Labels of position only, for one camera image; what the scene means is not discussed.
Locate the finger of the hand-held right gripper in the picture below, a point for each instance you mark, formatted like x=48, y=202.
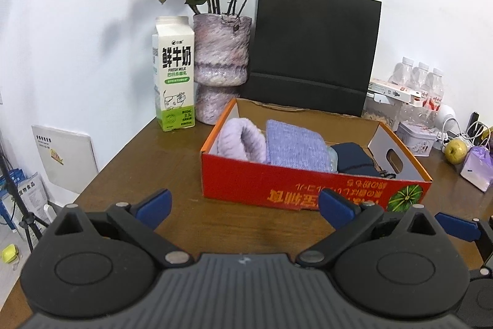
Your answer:
x=458, y=227

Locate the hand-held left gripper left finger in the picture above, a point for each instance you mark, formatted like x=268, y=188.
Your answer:
x=156, y=205

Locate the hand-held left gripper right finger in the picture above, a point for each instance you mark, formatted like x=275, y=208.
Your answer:
x=335, y=207

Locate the navy cloth pouch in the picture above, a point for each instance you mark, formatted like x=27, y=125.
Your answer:
x=354, y=159

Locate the orange cardboard box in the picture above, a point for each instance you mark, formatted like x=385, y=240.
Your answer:
x=269, y=182

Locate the blue-lilac knit cloth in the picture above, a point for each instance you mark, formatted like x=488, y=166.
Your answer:
x=296, y=148

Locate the lavender fuzzy cloth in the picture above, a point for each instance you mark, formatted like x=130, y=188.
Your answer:
x=240, y=140

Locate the purple gift pouch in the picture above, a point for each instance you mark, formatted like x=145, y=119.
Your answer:
x=479, y=169

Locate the green apple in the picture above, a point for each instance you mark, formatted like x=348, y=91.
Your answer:
x=456, y=152

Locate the printed tin box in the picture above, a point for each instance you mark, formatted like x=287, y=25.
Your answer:
x=416, y=138

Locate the white board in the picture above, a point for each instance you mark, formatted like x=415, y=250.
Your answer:
x=65, y=159

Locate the clear jar of seeds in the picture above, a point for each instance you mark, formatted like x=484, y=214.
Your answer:
x=381, y=115

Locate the small black device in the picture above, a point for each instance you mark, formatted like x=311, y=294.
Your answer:
x=475, y=120

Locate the white round device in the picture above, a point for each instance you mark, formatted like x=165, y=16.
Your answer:
x=446, y=115

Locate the small white and red box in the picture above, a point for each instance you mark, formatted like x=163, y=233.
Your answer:
x=393, y=92

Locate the black tripod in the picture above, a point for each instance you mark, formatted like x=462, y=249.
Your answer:
x=27, y=217

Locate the white and green milk carton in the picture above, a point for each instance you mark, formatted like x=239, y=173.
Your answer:
x=175, y=74

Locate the yellow-green small item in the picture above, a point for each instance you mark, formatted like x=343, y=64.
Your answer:
x=9, y=254

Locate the black paper bag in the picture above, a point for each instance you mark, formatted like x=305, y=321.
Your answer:
x=312, y=47

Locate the purple mottled vase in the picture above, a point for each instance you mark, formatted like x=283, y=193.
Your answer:
x=221, y=55

